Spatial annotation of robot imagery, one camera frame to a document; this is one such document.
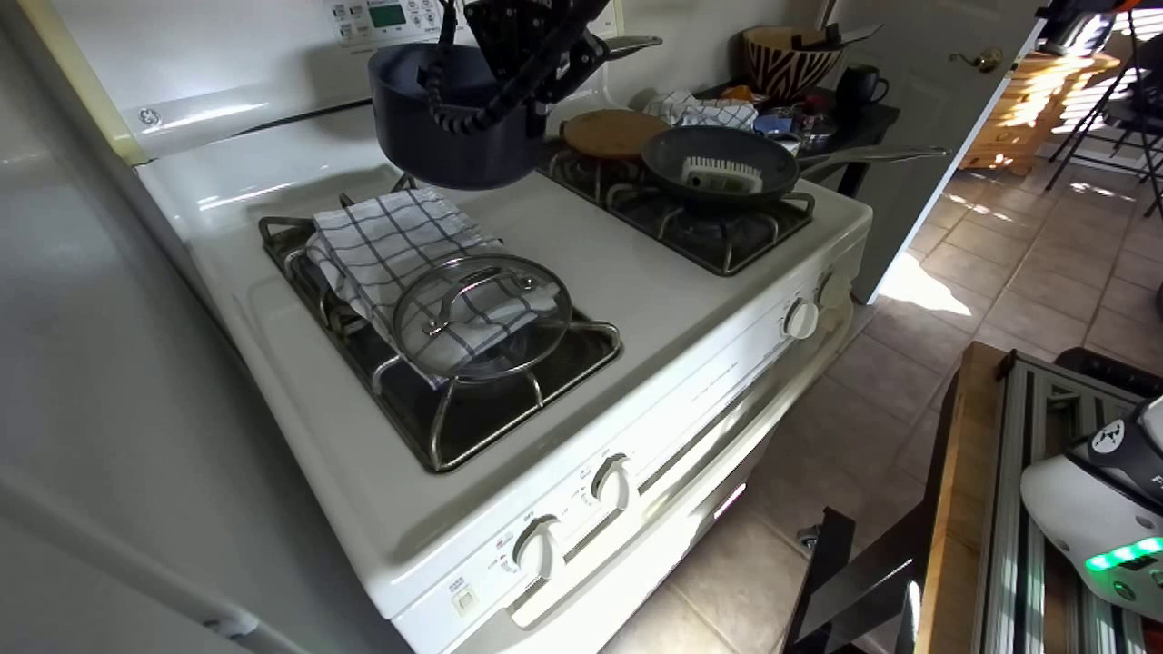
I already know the glass pot lid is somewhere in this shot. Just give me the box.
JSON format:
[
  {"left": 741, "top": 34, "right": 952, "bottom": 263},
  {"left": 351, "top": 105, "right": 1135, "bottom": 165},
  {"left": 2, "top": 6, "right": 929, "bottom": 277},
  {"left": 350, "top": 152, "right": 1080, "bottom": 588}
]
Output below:
[{"left": 390, "top": 252, "right": 574, "bottom": 390}]

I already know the wooden cart board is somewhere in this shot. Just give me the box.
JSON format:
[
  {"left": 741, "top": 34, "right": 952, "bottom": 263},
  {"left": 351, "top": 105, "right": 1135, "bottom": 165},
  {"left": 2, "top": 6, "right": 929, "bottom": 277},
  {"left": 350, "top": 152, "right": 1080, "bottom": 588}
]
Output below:
[{"left": 915, "top": 341, "right": 1018, "bottom": 654}]

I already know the grey door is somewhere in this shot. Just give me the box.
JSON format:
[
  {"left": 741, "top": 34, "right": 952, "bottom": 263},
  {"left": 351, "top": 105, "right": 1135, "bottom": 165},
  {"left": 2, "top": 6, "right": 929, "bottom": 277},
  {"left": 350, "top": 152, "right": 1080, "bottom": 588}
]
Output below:
[{"left": 831, "top": 0, "right": 1047, "bottom": 307}]

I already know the black chair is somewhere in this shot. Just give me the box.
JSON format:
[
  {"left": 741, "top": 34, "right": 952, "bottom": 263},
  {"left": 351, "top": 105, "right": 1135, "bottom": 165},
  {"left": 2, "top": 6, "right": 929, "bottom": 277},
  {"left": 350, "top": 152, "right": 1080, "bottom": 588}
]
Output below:
[{"left": 1040, "top": 0, "right": 1163, "bottom": 222}]

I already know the colourful snack package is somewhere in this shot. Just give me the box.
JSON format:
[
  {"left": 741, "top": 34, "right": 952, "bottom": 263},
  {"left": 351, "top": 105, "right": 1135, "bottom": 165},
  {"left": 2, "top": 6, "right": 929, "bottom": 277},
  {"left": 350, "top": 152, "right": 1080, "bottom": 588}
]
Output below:
[{"left": 755, "top": 101, "right": 840, "bottom": 147}]

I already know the black metal stand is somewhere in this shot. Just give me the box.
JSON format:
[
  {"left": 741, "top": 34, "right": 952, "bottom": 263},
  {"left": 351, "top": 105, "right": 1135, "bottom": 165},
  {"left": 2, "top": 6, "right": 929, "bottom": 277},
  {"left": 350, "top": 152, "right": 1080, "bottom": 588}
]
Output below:
[{"left": 776, "top": 505, "right": 942, "bottom": 654}]

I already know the dark side table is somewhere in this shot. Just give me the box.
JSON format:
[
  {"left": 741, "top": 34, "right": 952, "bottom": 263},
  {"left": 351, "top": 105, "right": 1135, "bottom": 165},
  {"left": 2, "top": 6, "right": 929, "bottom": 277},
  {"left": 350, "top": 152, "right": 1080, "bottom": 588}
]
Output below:
[{"left": 722, "top": 71, "right": 903, "bottom": 195}]

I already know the white stove knob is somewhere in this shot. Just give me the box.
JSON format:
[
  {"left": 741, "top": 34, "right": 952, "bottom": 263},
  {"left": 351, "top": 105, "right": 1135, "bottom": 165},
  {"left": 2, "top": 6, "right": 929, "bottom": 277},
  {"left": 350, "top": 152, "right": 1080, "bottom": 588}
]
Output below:
[
  {"left": 589, "top": 451, "right": 633, "bottom": 514},
  {"left": 815, "top": 267, "right": 850, "bottom": 314},
  {"left": 507, "top": 514, "right": 563, "bottom": 573},
  {"left": 782, "top": 294, "right": 821, "bottom": 341}
]

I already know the checkered dish towel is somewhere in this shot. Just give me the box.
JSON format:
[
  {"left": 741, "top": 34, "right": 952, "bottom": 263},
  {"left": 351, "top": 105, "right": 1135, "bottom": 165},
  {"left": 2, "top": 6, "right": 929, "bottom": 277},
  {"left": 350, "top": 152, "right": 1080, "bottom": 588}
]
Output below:
[{"left": 301, "top": 187, "right": 548, "bottom": 369}]

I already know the black mug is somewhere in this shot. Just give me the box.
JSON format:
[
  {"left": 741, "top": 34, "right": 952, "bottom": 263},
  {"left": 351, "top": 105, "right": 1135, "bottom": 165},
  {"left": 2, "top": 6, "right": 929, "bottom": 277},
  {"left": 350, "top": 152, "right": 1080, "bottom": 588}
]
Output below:
[{"left": 831, "top": 63, "right": 894, "bottom": 114}]

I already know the aluminium rail frame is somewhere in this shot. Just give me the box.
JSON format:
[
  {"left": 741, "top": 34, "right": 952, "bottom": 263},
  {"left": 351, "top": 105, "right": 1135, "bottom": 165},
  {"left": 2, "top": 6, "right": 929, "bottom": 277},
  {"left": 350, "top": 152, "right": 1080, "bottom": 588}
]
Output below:
[{"left": 983, "top": 350, "right": 1163, "bottom": 654}]

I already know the white refrigerator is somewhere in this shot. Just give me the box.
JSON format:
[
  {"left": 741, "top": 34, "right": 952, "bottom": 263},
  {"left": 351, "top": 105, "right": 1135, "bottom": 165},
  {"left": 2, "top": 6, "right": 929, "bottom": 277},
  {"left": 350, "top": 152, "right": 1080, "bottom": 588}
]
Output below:
[{"left": 0, "top": 0, "right": 404, "bottom": 654}]

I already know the white gas stove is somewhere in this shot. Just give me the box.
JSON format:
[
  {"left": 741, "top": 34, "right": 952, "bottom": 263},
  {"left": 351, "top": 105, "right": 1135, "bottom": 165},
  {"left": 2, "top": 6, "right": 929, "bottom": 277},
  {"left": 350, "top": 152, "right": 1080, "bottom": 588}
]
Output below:
[{"left": 21, "top": 0, "right": 874, "bottom": 654}]

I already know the black spiral-wrapped cable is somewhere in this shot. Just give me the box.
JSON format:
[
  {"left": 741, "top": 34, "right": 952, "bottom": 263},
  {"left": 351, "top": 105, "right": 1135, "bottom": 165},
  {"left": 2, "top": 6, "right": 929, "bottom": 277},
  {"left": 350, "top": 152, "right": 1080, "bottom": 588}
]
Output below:
[{"left": 413, "top": 0, "right": 485, "bottom": 138}]

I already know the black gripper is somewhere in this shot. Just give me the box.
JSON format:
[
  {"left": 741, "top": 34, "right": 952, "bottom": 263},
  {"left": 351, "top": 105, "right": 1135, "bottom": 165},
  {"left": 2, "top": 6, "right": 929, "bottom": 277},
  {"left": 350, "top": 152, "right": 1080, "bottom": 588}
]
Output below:
[{"left": 466, "top": 0, "right": 611, "bottom": 125}]

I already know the dark blue cooking pot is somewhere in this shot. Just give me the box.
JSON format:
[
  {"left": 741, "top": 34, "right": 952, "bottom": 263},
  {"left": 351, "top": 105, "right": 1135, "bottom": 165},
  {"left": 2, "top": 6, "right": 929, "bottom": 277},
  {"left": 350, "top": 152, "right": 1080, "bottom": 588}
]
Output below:
[{"left": 362, "top": 34, "right": 669, "bottom": 192}]

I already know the black burner grate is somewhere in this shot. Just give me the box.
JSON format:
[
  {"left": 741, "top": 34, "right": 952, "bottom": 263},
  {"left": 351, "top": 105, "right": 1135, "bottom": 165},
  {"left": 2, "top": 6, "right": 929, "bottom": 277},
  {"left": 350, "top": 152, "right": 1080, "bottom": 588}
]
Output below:
[{"left": 513, "top": 131, "right": 817, "bottom": 280}]

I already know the burner grate with wire arms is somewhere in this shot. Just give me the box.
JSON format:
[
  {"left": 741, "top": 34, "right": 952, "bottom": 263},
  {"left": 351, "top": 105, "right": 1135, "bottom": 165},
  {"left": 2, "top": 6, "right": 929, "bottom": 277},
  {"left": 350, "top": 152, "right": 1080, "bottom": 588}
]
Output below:
[{"left": 254, "top": 169, "right": 623, "bottom": 478}]

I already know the white blue kitchen cloth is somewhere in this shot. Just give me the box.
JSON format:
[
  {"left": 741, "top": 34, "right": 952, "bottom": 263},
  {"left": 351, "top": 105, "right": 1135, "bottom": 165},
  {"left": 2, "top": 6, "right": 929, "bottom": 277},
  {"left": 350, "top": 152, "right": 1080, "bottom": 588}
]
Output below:
[{"left": 661, "top": 88, "right": 763, "bottom": 131}]

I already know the round cork trivet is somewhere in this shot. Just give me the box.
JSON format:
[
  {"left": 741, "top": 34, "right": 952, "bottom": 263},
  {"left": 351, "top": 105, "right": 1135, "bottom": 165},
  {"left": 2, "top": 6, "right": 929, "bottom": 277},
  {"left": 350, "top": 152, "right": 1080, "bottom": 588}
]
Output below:
[{"left": 556, "top": 105, "right": 672, "bottom": 165}]

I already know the zebra pattern bowl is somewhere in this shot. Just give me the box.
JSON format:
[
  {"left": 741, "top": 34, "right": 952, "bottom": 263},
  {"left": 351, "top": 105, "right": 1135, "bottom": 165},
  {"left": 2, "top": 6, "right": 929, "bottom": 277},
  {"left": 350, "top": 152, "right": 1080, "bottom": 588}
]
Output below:
[{"left": 738, "top": 21, "right": 845, "bottom": 101}]

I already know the black frying pan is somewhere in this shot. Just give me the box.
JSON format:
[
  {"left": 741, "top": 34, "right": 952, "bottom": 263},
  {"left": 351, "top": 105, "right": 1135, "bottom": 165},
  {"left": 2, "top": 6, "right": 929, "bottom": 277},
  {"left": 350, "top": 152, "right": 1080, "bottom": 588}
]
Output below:
[{"left": 637, "top": 125, "right": 948, "bottom": 206}]

